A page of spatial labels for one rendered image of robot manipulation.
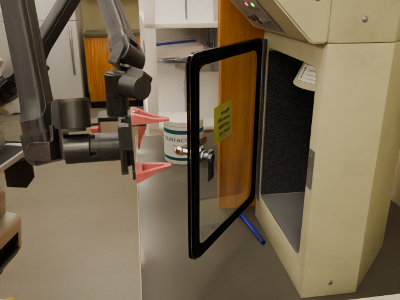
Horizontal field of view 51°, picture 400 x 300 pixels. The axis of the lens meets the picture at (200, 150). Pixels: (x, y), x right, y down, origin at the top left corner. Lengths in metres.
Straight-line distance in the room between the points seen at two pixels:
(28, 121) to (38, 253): 1.97
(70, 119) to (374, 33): 0.54
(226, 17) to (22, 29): 0.43
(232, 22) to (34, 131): 0.49
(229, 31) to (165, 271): 0.55
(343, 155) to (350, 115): 0.07
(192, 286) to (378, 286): 0.37
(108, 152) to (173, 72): 1.27
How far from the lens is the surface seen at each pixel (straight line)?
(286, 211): 0.99
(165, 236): 1.03
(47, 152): 0.85
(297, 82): 0.82
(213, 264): 0.93
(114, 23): 1.18
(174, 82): 2.03
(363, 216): 0.82
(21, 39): 0.90
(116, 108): 1.08
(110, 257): 2.64
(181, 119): 1.38
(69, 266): 2.63
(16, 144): 1.42
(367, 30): 0.71
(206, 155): 0.77
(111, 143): 0.82
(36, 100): 0.87
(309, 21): 0.66
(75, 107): 0.83
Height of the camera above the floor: 1.49
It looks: 21 degrees down
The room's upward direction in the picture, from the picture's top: straight up
